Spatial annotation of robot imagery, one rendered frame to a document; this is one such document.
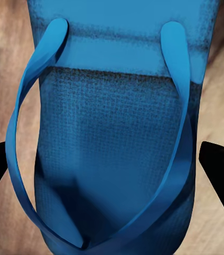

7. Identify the sandal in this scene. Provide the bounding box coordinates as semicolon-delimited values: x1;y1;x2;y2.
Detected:
5;0;220;255

